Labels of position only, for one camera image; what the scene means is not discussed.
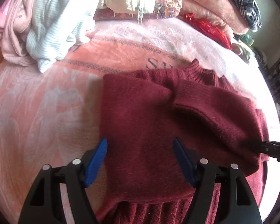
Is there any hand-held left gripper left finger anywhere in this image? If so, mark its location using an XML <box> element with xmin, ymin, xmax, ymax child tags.
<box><xmin>18</xmin><ymin>138</ymin><xmax>108</xmax><ymax>224</ymax></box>

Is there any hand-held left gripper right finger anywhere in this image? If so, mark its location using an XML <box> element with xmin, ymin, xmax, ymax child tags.
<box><xmin>173</xmin><ymin>137</ymin><xmax>263</xmax><ymax>224</ymax></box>

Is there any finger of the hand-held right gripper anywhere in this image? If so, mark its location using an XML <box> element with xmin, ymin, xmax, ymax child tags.
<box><xmin>244</xmin><ymin>140</ymin><xmax>280</xmax><ymax>155</ymax></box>

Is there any dark red knit sweater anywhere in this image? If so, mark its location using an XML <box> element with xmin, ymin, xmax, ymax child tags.
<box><xmin>99</xmin><ymin>59</ymin><xmax>271</xmax><ymax>224</ymax></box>

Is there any pink printed blanket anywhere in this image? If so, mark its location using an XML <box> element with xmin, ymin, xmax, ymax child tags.
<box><xmin>0</xmin><ymin>16</ymin><xmax>280</xmax><ymax>224</ymax></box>

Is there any red shiny fabric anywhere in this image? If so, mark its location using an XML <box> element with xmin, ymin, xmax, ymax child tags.
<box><xmin>183</xmin><ymin>13</ymin><xmax>232</xmax><ymax>50</ymax></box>

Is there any plaid shirt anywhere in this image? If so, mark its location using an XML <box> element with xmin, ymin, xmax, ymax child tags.
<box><xmin>210</xmin><ymin>0</ymin><xmax>262</xmax><ymax>31</ymax></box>

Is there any white striped garment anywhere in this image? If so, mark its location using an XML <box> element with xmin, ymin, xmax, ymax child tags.
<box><xmin>26</xmin><ymin>0</ymin><xmax>105</xmax><ymax>73</ymax></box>

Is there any pink fluffy folded blanket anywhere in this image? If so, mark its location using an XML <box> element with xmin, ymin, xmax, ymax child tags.
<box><xmin>177</xmin><ymin>0</ymin><xmax>250</xmax><ymax>38</ymax></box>

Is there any pink garment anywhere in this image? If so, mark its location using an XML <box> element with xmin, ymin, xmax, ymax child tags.
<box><xmin>0</xmin><ymin>0</ymin><xmax>41</xmax><ymax>67</ymax></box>

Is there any patterned orange cloth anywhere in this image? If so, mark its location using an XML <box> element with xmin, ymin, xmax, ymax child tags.
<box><xmin>93</xmin><ymin>0</ymin><xmax>183</xmax><ymax>21</ymax></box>

